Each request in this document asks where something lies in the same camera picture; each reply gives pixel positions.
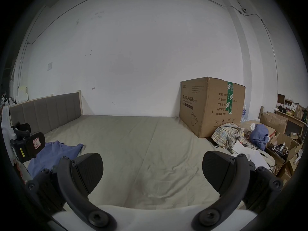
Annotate blue garment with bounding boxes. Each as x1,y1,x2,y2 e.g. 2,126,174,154
27,140,84,178

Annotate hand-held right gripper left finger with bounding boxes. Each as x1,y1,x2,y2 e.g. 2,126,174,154
25,153,118,231

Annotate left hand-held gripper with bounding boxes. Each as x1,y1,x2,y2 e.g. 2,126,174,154
1,104,46,164

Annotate open brown carton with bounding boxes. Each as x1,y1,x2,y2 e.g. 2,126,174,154
258,111,288,135

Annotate pack of water bottles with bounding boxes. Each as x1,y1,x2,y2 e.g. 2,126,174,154
240,104,249,123

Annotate plaid shirt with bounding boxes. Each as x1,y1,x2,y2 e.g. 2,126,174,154
211,123,245,155

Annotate large brown cardboard box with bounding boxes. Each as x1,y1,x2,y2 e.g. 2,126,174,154
179,77,246,138

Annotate open carton with clutter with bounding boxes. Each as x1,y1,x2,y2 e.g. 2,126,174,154
266,132,304,179

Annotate grey padded headboard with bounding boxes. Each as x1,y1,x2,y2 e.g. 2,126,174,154
9,92,84,135

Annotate white cloth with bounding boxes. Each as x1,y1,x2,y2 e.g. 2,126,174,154
231,141,277,175

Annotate bed with beige sheet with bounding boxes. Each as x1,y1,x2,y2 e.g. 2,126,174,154
10,114,277,211

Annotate wooden shelf with clutter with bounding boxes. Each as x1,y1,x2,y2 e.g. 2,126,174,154
274,94,308,144

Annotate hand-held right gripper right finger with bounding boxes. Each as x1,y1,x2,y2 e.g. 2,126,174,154
192,151,284,231

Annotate bunched blue cloth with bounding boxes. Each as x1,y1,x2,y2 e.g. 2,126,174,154
249,124,270,150

